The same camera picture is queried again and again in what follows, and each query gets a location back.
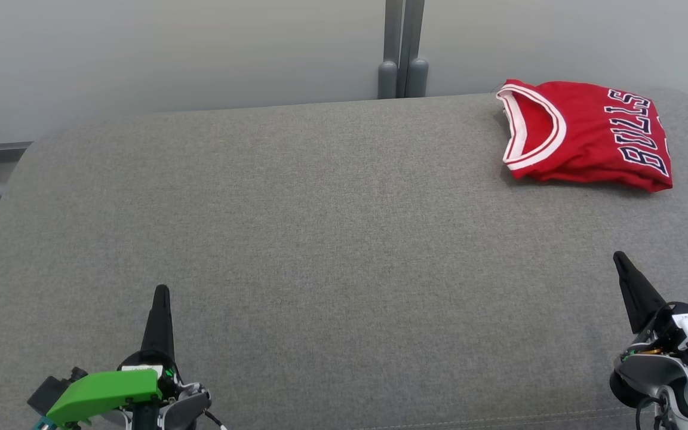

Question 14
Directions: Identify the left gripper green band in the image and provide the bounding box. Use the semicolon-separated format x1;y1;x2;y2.
46;284;180;428

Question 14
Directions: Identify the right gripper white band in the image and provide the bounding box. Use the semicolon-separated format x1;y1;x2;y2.
612;251;688;360

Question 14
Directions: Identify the red Bulls jersey white trim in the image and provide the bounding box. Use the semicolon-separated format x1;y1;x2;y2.
495;78;674;194

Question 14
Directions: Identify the grey double metal post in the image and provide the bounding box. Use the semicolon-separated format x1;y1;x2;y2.
377;0;429;100

